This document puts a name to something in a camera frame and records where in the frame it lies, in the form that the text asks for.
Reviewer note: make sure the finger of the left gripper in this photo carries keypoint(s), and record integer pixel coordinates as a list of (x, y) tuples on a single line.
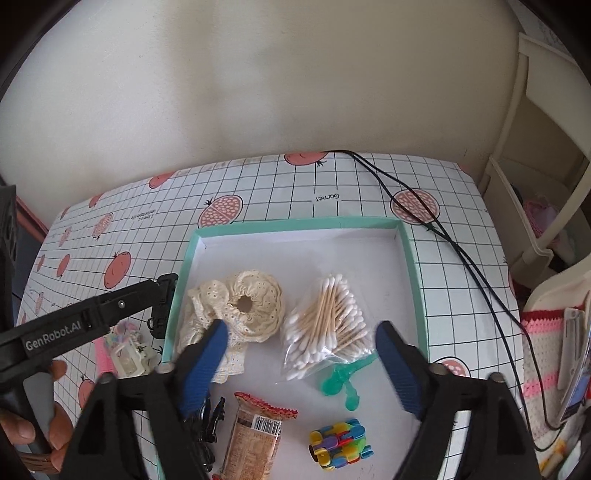
[(126, 302)]

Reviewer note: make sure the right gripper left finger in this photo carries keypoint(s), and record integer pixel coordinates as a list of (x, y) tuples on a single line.
[(104, 443)]

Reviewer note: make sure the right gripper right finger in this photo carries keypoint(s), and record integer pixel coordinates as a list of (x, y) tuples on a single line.
[(497, 445)]

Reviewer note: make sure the black claw hair clip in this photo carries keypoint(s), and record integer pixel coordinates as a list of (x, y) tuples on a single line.
[(201, 427)]

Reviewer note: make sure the cream square hair clip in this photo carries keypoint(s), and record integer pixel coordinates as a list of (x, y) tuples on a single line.
[(132, 359)]

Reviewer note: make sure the pink hair roller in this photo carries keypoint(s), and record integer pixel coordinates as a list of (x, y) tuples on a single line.
[(103, 361)]

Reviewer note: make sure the cream lace scrunchie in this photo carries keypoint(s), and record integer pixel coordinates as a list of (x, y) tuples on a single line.
[(251, 305)]

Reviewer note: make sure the orange snack packet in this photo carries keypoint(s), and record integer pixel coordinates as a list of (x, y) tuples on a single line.
[(254, 439)]

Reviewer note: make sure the colourful block toy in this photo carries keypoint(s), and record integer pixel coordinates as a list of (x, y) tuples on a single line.
[(339, 445)]

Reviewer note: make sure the green plastic hair clips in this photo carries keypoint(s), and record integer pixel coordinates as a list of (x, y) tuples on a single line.
[(340, 380)]

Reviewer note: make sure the left hand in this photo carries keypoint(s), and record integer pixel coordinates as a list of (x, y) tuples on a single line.
[(27, 417)]

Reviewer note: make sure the pomegranate grid bedsheet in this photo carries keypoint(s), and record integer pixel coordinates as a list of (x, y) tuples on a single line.
[(464, 279)]

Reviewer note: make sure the smartphone on stand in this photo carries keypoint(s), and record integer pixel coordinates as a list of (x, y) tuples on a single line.
[(572, 398)]

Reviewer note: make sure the crochet striped blanket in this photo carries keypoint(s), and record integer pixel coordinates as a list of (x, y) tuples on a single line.
[(542, 346)]

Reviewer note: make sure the white phone stand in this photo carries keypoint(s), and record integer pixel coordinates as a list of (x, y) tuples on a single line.
[(572, 344)]

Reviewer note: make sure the teal cardboard tray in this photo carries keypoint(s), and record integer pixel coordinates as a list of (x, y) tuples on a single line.
[(375, 255)]

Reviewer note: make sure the cream bedside shelf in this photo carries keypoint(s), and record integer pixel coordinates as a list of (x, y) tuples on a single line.
[(538, 176)]

